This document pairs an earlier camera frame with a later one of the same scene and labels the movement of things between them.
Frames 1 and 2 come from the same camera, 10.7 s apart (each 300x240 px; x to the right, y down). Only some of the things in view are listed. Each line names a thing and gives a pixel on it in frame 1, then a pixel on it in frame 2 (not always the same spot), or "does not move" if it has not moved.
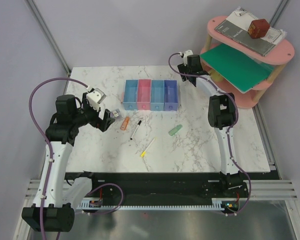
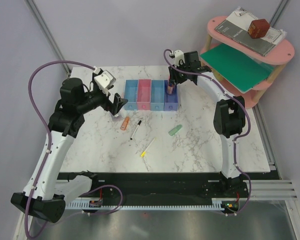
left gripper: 102,124 → 118,102
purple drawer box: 170,95 does not move
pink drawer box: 144,94 does not move
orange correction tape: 125,123 does not move
